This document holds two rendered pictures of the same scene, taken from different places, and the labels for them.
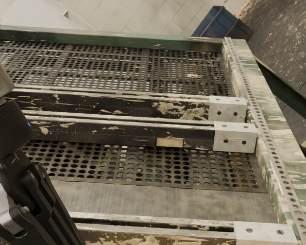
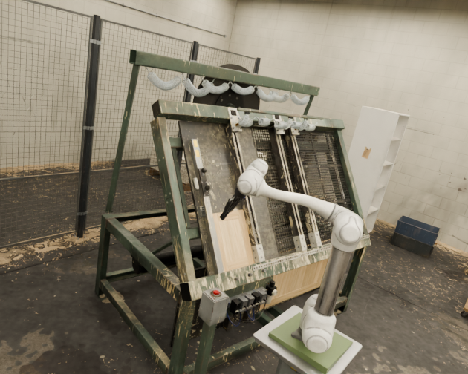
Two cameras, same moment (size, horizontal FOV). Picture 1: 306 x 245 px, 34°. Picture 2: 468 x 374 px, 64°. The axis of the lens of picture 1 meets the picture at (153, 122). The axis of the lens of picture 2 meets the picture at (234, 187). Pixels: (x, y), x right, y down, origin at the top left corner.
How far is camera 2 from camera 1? 1.78 m
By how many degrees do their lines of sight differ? 24
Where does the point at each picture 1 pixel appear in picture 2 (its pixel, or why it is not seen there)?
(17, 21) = (377, 116)
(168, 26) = (421, 202)
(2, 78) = not seen: hidden behind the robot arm
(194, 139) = (294, 228)
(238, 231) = (258, 245)
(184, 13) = (434, 211)
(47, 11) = (389, 131)
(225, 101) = (316, 237)
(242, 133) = (301, 245)
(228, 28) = (423, 241)
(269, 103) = (323, 256)
